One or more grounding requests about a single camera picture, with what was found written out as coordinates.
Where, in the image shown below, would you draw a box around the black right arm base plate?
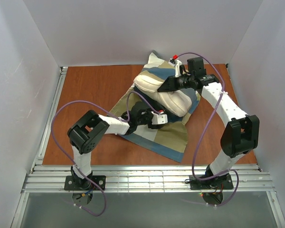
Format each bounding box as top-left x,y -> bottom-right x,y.
185,174 -> 234,190

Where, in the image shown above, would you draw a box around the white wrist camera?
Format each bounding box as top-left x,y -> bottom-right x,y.
151,110 -> 168,125
168,55 -> 186,77

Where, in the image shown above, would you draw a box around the aluminium front rail frame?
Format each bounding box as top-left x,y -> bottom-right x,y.
22,164 -> 276,193

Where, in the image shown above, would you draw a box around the aluminium left side rail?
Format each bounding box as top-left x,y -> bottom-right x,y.
30,66 -> 68,173

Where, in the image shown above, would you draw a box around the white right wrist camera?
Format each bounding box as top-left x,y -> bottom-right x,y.
168,55 -> 186,77

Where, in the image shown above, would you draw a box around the cream white pillow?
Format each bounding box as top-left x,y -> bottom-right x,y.
133,72 -> 192,117

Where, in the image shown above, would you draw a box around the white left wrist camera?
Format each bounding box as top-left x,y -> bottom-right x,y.
151,110 -> 168,125

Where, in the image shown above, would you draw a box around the blue beige white patchwork pillowcase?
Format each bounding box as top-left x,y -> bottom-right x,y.
110,51 -> 200,162

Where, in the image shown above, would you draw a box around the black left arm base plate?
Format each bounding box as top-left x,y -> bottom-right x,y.
64,175 -> 106,191

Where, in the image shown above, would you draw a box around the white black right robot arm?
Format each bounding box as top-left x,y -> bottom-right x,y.
157,55 -> 260,182

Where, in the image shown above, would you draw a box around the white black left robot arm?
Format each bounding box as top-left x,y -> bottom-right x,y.
67,102 -> 168,189

